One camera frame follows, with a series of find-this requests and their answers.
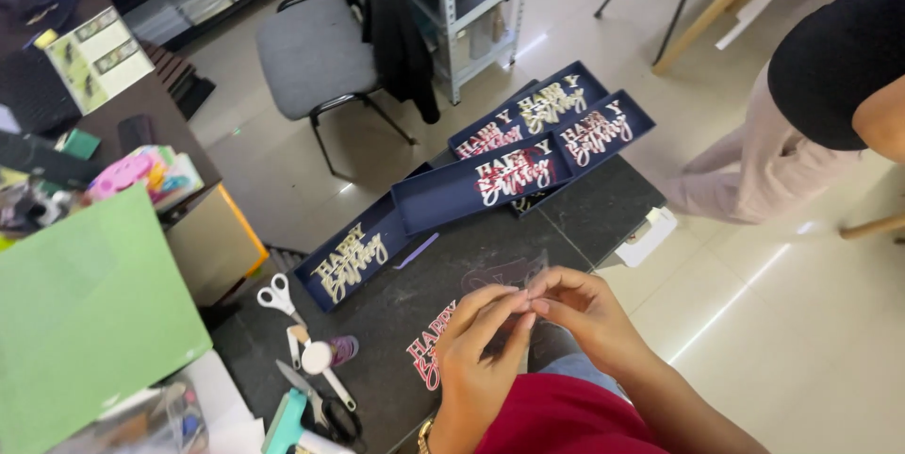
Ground black phone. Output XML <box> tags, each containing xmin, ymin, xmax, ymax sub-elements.
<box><xmin>116</xmin><ymin>114</ymin><xmax>156</xmax><ymax>156</ymax></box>

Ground black laptop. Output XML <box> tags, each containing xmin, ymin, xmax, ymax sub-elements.
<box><xmin>0</xmin><ymin>50</ymin><xmax>83</xmax><ymax>137</ymax></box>

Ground white purple glue bottle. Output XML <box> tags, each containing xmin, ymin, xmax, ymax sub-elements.
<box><xmin>301</xmin><ymin>335</ymin><xmax>360</xmax><ymax>376</ymax></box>

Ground yellow edged wooden cabinet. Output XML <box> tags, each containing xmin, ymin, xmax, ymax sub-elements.
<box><xmin>164</xmin><ymin>183</ymin><xmax>270</xmax><ymax>308</ymax></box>

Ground person's left hand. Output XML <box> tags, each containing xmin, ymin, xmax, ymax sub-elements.
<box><xmin>432</xmin><ymin>284</ymin><xmax>537</xmax><ymax>436</ymax></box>

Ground pile of colourful craft items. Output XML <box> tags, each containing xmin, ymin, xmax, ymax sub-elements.
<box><xmin>86</xmin><ymin>144</ymin><xmax>206</xmax><ymax>212</ymax></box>

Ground long navy blue tray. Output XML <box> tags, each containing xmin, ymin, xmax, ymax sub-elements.
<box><xmin>390</xmin><ymin>132</ymin><xmax>561</xmax><ymax>236</ymax></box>
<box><xmin>508</xmin><ymin>185</ymin><xmax>567</xmax><ymax>219</ymax></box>
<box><xmin>293</xmin><ymin>162</ymin><xmax>434</xmax><ymax>314</ymax></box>
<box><xmin>448</xmin><ymin>61</ymin><xmax>611</xmax><ymax>161</ymax></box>

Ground person's blue jeans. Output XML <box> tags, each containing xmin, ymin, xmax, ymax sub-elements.
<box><xmin>537</xmin><ymin>352</ymin><xmax>630</xmax><ymax>402</ymax></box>

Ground grey metal shelf rack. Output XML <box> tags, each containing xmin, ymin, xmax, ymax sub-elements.
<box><xmin>394</xmin><ymin>0</ymin><xmax>533</xmax><ymax>106</ymax></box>

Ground teal scraper tool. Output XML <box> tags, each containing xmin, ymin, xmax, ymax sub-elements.
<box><xmin>261</xmin><ymin>388</ymin><xmax>310</xmax><ymax>454</ymax></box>

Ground red white birthday cake topper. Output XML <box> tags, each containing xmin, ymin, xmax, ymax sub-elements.
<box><xmin>560</xmin><ymin>101</ymin><xmax>633</xmax><ymax>169</ymax></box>
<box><xmin>455</xmin><ymin>110</ymin><xmax>526</xmax><ymax>161</ymax></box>
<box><xmin>474</xmin><ymin>140</ymin><xmax>557</xmax><ymax>208</ymax></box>
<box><xmin>406</xmin><ymin>300</ymin><xmax>459</xmax><ymax>392</ymax></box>

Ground person's right hand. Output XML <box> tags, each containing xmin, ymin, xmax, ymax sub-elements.
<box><xmin>526</xmin><ymin>266</ymin><xmax>642</xmax><ymax>375</ymax></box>

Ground white paper sheet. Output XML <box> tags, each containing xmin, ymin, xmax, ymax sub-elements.
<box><xmin>180</xmin><ymin>350</ymin><xmax>267</xmax><ymax>454</ymax></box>

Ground printed photo booklet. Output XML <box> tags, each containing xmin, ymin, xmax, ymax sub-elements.
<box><xmin>44</xmin><ymin>6</ymin><xmax>156</xmax><ymax>116</ymax></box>

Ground black handled scissors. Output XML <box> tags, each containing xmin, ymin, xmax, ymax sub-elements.
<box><xmin>275</xmin><ymin>359</ymin><xmax>366</xmax><ymax>449</ymax></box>

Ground clear plastic bag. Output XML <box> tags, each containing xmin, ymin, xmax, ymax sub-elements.
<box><xmin>48</xmin><ymin>376</ymin><xmax>210</xmax><ymax>454</ymax></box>

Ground grey padded chair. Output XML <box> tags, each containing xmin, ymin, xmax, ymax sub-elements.
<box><xmin>255</xmin><ymin>0</ymin><xmax>419</xmax><ymax>180</ymax></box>

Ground purple paper strip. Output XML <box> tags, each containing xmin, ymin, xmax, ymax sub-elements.
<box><xmin>392</xmin><ymin>232</ymin><xmax>441</xmax><ymax>271</ymax></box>

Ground white handled scissors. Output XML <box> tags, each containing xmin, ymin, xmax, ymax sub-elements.
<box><xmin>256</xmin><ymin>273</ymin><xmax>309</xmax><ymax>328</ymax></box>

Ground black jacket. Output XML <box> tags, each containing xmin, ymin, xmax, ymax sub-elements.
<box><xmin>337</xmin><ymin>0</ymin><xmax>441</xmax><ymax>125</ymax></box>

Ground gold white birthday cake topper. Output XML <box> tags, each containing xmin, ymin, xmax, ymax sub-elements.
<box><xmin>516</xmin><ymin>75</ymin><xmax>588</xmax><ymax>136</ymax></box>

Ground clear plastic sleeve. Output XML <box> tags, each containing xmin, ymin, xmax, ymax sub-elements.
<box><xmin>460</xmin><ymin>250</ymin><xmax>551</xmax><ymax>314</ymax></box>

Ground green cutting mat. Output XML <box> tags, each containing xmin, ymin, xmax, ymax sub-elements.
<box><xmin>0</xmin><ymin>184</ymin><xmax>214</xmax><ymax>454</ymax></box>

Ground wooden furniture leg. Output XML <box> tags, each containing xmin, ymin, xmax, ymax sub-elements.
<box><xmin>839</xmin><ymin>213</ymin><xmax>905</xmax><ymax>242</ymax></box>

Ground white box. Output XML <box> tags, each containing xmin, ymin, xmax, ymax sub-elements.
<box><xmin>614</xmin><ymin>206</ymin><xmax>679</xmax><ymax>270</ymax></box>

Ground green card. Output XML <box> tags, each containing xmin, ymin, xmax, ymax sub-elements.
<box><xmin>55</xmin><ymin>128</ymin><xmax>102</xmax><ymax>161</ymax></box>

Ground person's red shirt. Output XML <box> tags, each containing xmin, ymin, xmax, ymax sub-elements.
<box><xmin>472</xmin><ymin>372</ymin><xmax>673</xmax><ymax>454</ymax></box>

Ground short navy blue tray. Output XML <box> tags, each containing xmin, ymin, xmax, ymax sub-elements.
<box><xmin>551</xmin><ymin>89</ymin><xmax>657</xmax><ymax>176</ymax></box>

